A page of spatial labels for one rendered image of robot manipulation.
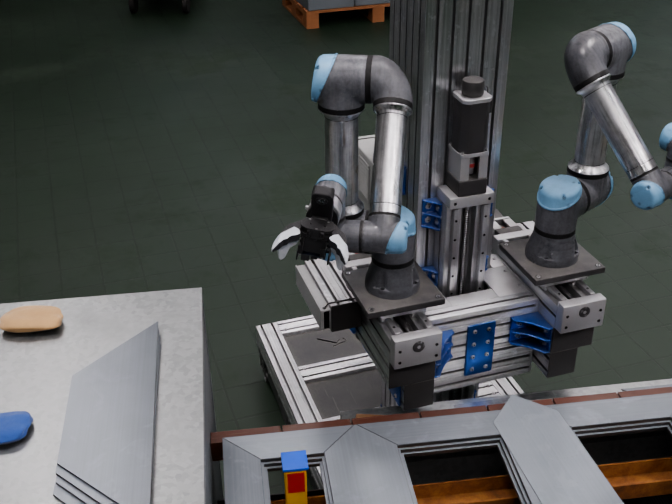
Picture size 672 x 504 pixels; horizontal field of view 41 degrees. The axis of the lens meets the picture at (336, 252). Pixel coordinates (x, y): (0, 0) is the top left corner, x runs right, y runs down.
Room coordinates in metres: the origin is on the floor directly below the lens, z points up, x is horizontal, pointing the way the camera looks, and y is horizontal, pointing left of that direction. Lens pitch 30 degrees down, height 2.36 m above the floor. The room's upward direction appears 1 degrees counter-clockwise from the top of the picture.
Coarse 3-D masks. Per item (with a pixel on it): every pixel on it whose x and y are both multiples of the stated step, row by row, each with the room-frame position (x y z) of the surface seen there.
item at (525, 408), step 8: (528, 400) 1.80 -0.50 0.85; (504, 408) 1.77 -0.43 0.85; (512, 408) 1.77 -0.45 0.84; (520, 408) 1.77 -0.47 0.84; (528, 408) 1.77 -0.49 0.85; (536, 408) 1.77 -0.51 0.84; (544, 408) 1.77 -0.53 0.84; (552, 408) 1.77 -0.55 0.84; (504, 416) 1.74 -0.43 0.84; (512, 416) 1.74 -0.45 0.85; (520, 416) 1.74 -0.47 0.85
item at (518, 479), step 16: (576, 432) 1.69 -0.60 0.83; (592, 432) 1.70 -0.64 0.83; (608, 432) 1.70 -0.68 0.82; (624, 432) 1.70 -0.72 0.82; (400, 448) 1.64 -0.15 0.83; (416, 448) 1.64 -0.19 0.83; (432, 448) 1.64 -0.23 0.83; (448, 448) 1.64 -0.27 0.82; (464, 448) 1.65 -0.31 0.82; (480, 448) 1.65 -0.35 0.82; (272, 464) 1.59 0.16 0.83; (320, 464) 1.59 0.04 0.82; (512, 464) 1.58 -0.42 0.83; (512, 480) 1.53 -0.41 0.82; (528, 496) 1.47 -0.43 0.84
